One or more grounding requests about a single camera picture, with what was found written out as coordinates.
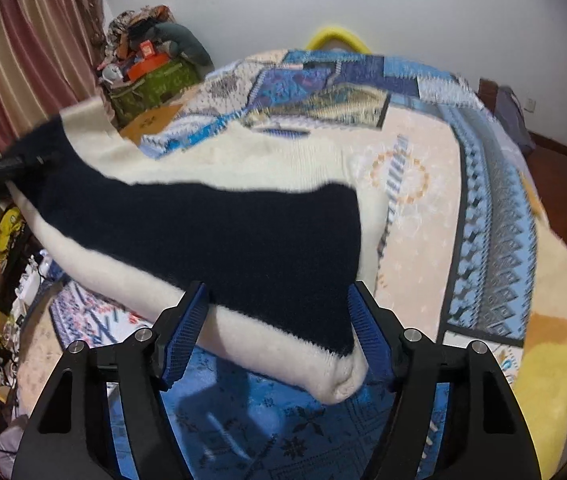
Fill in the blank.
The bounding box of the white and navy knit sweater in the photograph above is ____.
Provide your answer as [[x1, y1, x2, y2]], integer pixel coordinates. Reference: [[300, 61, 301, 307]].
[[9, 99, 389, 404]]

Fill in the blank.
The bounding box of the pile of clothes and boxes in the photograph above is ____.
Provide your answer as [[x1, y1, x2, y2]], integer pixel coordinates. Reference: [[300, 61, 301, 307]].
[[97, 6, 213, 87]]

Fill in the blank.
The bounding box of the blue patchwork bed quilt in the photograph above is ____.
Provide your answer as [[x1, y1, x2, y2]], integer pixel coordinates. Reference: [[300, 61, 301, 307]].
[[9, 51, 567, 479]]

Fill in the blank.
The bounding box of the striped pink beige curtain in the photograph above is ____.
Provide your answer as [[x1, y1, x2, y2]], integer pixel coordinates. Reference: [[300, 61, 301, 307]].
[[0, 0, 105, 155]]

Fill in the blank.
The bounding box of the wooden lap table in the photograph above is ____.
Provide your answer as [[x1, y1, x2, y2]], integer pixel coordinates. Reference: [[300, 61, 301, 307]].
[[120, 104, 182, 145]]

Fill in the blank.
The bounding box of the green fabric storage basket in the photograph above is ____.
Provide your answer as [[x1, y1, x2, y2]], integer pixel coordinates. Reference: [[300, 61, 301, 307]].
[[110, 60, 201, 127]]

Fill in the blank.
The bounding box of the grey blue bag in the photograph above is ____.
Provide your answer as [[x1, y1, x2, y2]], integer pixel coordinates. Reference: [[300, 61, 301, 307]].
[[494, 86, 536, 157]]

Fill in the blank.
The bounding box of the yellow curved tube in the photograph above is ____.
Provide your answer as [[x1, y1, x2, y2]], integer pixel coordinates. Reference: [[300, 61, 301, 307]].
[[305, 25, 371, 54]]

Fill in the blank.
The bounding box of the white wall socket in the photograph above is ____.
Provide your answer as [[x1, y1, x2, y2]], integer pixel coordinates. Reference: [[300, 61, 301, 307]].
[[523, 99, 536, 114]]

